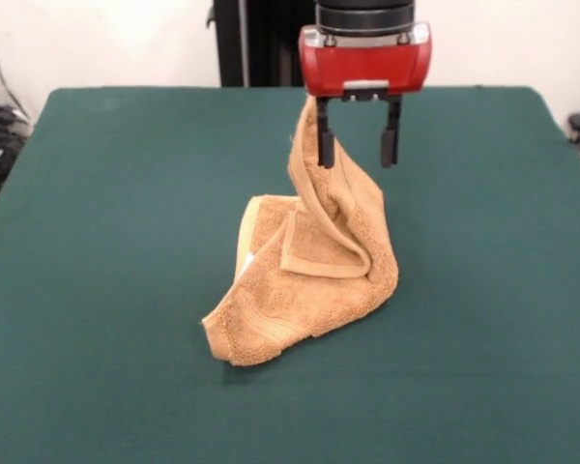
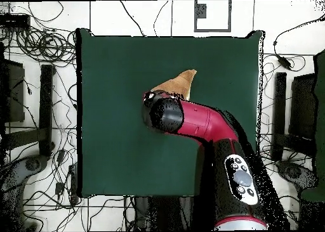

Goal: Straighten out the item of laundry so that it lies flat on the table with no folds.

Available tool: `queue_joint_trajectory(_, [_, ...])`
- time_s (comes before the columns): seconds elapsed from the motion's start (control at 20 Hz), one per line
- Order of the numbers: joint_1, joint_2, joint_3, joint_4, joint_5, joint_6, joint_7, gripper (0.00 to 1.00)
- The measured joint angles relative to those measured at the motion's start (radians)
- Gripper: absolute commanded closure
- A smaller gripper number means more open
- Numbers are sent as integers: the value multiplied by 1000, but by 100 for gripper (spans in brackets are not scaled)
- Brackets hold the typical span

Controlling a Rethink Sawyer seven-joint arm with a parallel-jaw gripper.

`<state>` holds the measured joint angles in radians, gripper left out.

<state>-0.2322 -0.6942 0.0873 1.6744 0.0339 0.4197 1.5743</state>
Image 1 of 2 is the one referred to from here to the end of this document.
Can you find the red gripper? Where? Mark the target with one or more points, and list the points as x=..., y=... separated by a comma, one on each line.
x=367, y=65

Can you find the tan terry towel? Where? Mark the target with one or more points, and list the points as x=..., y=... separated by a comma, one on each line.
x=290, y=309

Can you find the dark green table cloth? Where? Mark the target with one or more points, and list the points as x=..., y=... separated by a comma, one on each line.
x=101, y=241

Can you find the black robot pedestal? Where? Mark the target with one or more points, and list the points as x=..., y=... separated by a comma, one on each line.
x=261, y=38

